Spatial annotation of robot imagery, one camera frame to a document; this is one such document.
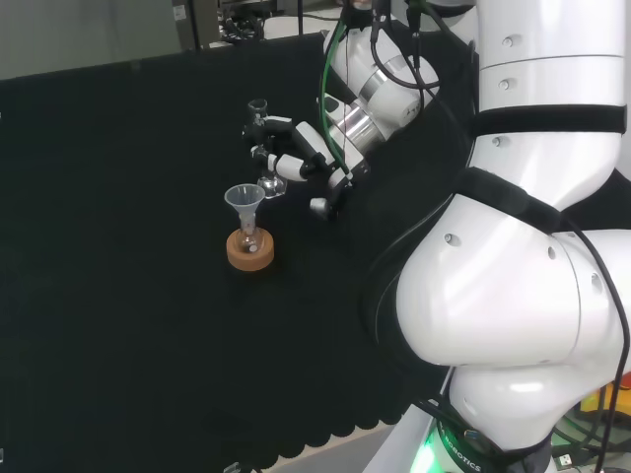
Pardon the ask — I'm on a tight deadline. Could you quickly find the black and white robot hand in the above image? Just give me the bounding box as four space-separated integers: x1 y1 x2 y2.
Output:
241 113 354 191

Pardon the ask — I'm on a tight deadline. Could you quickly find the clear glass graduated cylinder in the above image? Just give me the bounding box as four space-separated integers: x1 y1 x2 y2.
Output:
245 98 289 199

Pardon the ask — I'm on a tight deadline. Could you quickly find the clear plastic funnel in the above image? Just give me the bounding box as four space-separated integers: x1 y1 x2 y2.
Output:
224 183 267 233

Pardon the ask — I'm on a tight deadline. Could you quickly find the small round-bottom glass flask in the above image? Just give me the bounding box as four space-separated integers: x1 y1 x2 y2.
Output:
235 224 260 255

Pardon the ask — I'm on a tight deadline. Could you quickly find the grey metal cabinet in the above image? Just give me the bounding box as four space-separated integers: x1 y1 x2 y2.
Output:
171 0 222 53

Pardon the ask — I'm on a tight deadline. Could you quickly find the black bench cloth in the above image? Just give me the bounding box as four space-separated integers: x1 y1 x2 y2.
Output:
0 32 477 472

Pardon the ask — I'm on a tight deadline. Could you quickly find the yellow stop button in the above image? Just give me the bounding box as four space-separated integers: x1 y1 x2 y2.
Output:
579 378 631 420

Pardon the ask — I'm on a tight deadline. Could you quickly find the green cable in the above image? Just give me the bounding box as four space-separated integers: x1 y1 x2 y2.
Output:
318 0 354 178

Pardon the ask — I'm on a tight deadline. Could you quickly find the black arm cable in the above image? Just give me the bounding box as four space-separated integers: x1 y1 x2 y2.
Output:
369 0 443 112
559 216 627 473

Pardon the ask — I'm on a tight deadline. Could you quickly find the black cable bundle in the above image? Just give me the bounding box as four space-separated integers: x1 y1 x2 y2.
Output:
219 12 265 45

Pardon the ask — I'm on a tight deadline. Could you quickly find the brown cork ring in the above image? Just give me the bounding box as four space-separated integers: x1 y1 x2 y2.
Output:
226 229 275 272

